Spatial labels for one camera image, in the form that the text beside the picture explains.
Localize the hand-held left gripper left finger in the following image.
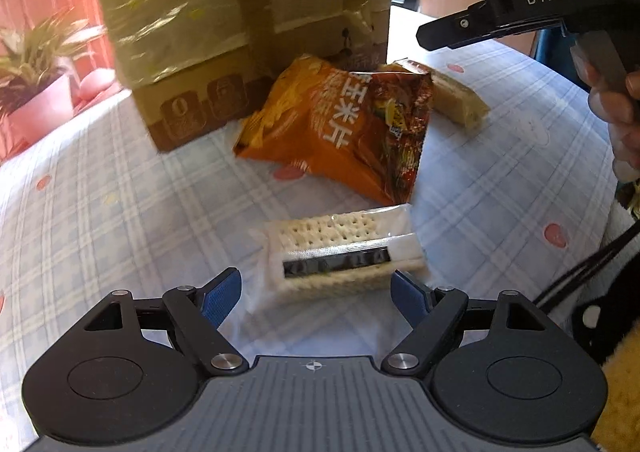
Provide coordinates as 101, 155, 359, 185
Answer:
80, 268, 250, 377

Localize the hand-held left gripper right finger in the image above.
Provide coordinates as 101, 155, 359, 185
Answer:
381, 269, 553, 377

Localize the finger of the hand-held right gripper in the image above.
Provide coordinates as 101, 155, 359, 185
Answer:
416, 0, 564, 51

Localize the beige cracker packet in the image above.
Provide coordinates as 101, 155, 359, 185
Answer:
377, 58, 492, 133

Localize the clear sandwich cracker packet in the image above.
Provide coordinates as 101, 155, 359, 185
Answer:
249, 204, 431, 305

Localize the taped cardboard box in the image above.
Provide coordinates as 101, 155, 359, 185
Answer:
80, 0, 393, 155

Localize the person's right hand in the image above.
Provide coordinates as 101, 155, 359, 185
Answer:
589, 76, 640, 183

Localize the dark orange chip bag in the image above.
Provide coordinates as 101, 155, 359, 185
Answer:
232, 54, 435, 207

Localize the black cable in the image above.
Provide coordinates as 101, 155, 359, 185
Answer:
537, 232, 640, 313

